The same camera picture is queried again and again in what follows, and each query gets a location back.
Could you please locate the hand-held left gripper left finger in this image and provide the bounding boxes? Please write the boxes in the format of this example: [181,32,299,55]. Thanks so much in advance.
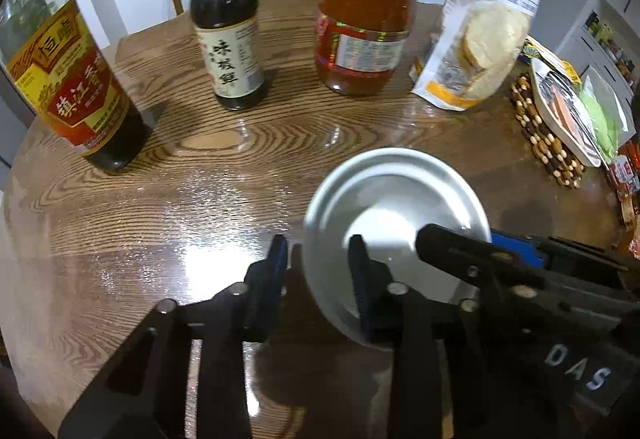
[57,234,290,439]

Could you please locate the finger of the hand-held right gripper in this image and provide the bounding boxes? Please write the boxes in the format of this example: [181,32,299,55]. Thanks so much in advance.
[415,223,546,300]
[491,229,640,272]

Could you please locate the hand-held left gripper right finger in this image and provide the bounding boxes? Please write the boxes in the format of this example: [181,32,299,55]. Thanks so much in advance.
[347,234,501,439]

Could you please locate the white plate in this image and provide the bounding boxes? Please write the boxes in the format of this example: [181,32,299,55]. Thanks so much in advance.
[301,148,493,352]

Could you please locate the wooden bead trivet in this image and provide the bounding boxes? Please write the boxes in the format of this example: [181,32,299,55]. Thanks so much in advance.
[509,72,586,190]

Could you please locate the red snack packets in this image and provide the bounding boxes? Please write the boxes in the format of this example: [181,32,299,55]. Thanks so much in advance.
[607,144,640,232]

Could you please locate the silver orange snack packet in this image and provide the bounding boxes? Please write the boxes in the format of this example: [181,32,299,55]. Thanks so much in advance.
[542,72,601,155]

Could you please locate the green snack packet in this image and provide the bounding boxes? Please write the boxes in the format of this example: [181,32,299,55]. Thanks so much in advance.
[577,66,636,162]

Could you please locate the white oblong dish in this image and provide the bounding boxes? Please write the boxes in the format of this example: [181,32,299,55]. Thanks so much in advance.
[530,56,603,168]

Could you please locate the yellow blue snack packet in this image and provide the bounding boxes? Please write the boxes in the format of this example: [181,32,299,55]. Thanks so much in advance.
[520,36,581,85]

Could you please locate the white orange bread packet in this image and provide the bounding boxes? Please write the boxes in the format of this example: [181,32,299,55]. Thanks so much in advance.
[410,0,573,112]

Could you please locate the dark soy sauce bottle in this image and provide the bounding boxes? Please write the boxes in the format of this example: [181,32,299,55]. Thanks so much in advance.
[186,0,267,112]

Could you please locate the vinegar bottle yellow red label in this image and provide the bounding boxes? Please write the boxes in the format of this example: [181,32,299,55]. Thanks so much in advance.
[0,0,153,172]

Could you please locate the white shelf cabinet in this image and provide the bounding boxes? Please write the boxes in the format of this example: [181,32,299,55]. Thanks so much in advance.
[547,0,640,92]

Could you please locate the red chili sauce bottle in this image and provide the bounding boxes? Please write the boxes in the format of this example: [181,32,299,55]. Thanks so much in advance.
[314,0,423,97]

